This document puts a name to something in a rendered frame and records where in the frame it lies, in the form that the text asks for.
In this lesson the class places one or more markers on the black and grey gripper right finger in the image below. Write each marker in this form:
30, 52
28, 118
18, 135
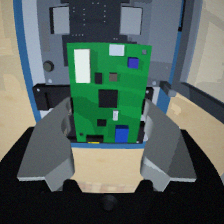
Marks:
176, 164

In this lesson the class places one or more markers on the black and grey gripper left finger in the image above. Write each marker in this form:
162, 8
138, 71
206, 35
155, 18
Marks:
39, 161

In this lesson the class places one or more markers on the green circuit board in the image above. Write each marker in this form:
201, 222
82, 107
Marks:
108, 84

